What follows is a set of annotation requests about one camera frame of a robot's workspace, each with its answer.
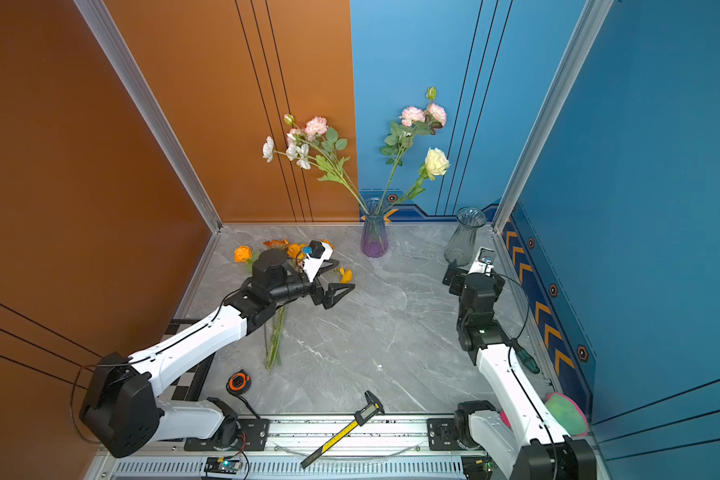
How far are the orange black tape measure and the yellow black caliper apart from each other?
0.25 m

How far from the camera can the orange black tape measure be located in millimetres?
802

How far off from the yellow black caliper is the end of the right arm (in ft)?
1.19

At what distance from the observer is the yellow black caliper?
723 millimetres

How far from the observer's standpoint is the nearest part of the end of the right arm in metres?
0.72
